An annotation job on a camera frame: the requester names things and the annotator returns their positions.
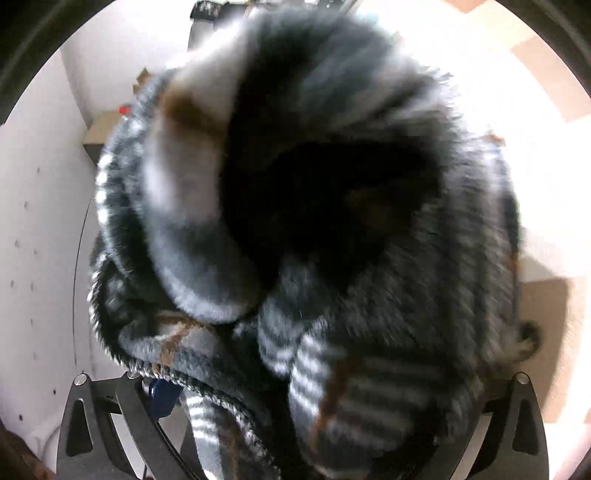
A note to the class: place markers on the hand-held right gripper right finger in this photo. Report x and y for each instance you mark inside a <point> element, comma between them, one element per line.
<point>496,415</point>

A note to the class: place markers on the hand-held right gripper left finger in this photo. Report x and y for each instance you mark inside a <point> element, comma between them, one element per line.
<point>162,392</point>

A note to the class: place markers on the open cardboard box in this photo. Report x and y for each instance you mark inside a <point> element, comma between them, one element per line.
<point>142,81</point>

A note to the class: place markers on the bed with checked sheet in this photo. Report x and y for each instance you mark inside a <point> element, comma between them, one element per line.
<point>531,92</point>

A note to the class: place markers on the dark tall cabinet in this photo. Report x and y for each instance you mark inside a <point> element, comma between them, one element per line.
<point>99,134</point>

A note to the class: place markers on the plaid fleece jacket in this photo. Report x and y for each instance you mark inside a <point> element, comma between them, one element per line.
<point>300,207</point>

